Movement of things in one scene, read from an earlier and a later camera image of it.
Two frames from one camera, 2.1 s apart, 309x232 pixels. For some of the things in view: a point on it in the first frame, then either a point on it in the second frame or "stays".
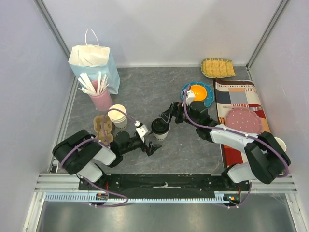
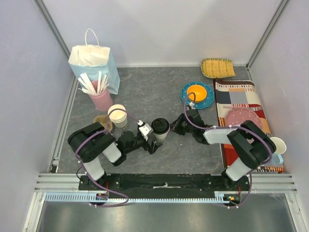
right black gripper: [175, 113] → [182, 124]
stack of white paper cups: [119, 119] stays
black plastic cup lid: [159, 126] stays
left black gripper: [151, 148] stays
